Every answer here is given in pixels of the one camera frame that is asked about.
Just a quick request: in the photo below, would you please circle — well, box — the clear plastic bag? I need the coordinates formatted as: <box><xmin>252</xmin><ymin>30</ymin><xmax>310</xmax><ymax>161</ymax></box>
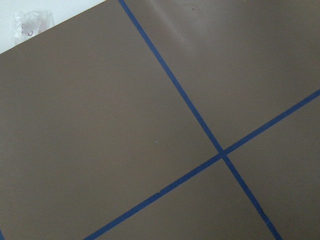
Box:
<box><xmin>12</xmin><ymin>10</ymin><xmax>55</xmax><ymax>46</ymax></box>

